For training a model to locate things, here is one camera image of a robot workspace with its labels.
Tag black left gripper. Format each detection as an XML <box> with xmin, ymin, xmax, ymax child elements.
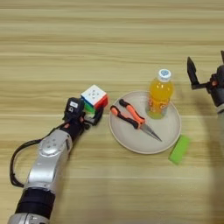
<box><xmin>60</xmin><ymin>106</ymin><xmax>105</xmax><ymax>144</ymax></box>

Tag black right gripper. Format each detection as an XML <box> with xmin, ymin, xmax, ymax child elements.
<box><xmin>186</xmin><ymin>50</ymin><xmax>224</xmax><ymax>109</ymax></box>

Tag colourful puzzle cube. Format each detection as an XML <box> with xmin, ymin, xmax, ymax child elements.
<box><xmin>80</xmin><ymin>84</ymin><xmax>110</xmax><ymax>116</ymax></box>

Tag orange black needle-nose pliers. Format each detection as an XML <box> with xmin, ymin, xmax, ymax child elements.
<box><xmin>109</xmin><ymin>98</ymin><xmax>163</xmax><ymax>143</ymax></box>

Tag orange juice bottle white cap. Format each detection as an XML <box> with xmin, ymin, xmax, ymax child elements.
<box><xmin>145</xmin><ymin>68</ymin><xmax>175</xmax><ymax>120</ymax></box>

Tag left black box white label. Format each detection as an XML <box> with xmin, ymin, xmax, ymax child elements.
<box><xmin>64</xmin><ymin>96</ymin><xmax>86</xmax><ymax>123</ymax></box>

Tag round beige plate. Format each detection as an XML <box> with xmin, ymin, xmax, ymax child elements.
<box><xmin>108</xmin><ymin>90</ymin><xmax>182</xmax><ymax>155</ymax></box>

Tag green rectangular block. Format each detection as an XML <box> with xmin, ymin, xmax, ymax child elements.
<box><xmin>168</xmin><ymin>134</ymin><xmax>192</xmax><ymax>165</ymax></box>

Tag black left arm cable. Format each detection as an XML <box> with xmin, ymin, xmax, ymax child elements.
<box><xmin>9</xmin><ymin>122</ymin><xmax>69</xmax><ymax>188</ymax></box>

